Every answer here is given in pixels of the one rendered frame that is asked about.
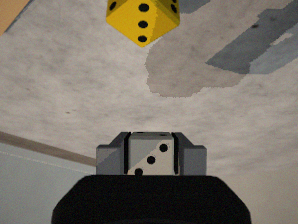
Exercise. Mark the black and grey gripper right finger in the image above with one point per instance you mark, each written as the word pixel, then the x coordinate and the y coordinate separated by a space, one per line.
pixel 189 159

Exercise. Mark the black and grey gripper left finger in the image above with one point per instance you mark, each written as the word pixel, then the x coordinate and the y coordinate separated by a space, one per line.
pixel 113 159

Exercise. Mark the white die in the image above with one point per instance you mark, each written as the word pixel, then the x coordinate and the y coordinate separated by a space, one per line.
pixel 151 153

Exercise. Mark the yellow die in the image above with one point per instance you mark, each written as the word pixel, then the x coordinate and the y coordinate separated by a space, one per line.
pixel 143 21

